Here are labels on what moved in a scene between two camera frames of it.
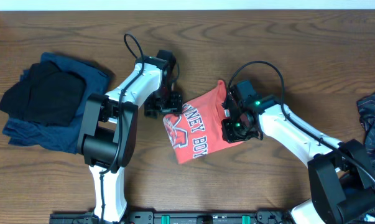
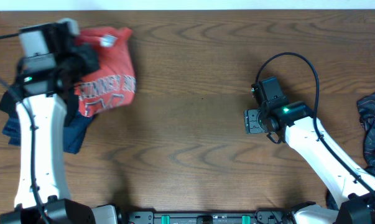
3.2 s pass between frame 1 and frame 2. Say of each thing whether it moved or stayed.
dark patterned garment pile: stayed
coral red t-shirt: moved
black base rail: stayed
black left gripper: moved
